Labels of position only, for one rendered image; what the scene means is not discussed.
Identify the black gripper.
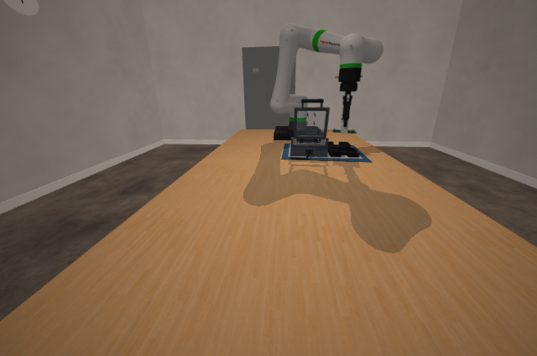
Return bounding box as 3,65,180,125
340,82,357,134

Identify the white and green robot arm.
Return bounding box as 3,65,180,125
270,24,383,130

